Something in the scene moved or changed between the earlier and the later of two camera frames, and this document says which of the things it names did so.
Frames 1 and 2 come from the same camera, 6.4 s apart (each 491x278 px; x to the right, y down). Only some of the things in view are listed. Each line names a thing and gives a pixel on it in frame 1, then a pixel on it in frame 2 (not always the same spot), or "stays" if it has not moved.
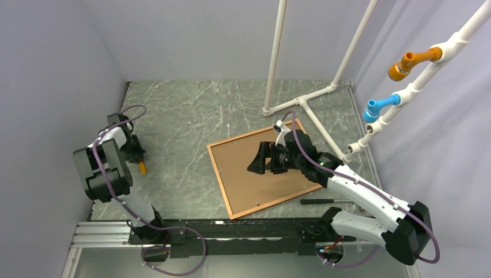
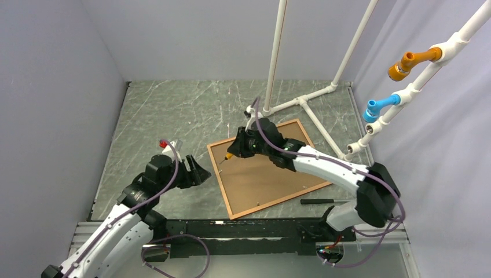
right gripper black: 267,149 -> 238,147
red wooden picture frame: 220,183 stays
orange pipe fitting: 401,69 stays
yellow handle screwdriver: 143,168 -> 228,156
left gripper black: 134,157 -> 195,176
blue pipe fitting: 371,114 stays
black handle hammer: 321,201 stays
